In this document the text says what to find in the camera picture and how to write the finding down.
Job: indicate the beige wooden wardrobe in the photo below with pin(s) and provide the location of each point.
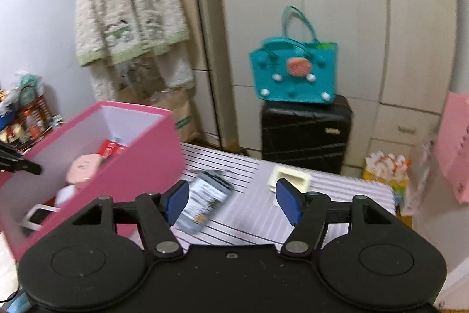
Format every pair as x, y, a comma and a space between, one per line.
394, 65

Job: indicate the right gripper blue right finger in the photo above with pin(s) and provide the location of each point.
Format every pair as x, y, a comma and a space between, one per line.
307, 213

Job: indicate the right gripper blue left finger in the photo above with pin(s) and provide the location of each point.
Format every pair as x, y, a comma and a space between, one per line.
157, 213

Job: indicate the teal felt tote bag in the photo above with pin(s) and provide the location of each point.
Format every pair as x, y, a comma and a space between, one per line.
289, 70

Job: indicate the pink paper shopping bag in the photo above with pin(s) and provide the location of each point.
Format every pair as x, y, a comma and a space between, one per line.
452, 145

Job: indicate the black hard suitcase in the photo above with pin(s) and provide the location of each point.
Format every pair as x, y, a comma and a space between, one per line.
306, 135

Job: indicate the brown paper grocery bag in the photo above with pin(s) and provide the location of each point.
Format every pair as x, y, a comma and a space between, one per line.
178, 102

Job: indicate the white pocket wifi router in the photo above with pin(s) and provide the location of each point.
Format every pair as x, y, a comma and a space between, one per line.
35, 217

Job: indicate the colourful gift bag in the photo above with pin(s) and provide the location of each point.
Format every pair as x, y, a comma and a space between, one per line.
390, 170

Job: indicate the cream knitted cardigan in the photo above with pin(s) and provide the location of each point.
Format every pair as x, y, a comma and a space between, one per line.
133, 48

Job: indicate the cream plastic clip holder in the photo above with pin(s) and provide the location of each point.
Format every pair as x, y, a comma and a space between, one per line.
299, 179

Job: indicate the pink round compact case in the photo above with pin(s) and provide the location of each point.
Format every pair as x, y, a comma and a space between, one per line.
83, 168

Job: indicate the striped white tablecloth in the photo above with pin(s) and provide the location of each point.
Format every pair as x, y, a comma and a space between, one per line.
251, 216

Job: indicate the pink cardboard storage box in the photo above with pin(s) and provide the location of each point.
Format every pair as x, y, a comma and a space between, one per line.
152, 162

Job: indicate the white charger cube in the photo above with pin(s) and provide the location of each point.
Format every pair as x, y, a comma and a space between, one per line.
64, 194

